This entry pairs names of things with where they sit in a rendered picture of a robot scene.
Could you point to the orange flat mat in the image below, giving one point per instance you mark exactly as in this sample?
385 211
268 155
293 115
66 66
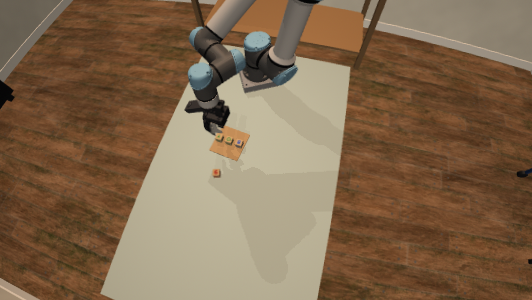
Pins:
228 151

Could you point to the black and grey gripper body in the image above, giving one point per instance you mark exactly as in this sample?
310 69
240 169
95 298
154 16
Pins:
219 113

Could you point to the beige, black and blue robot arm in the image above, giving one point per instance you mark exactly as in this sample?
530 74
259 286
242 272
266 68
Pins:
276 63

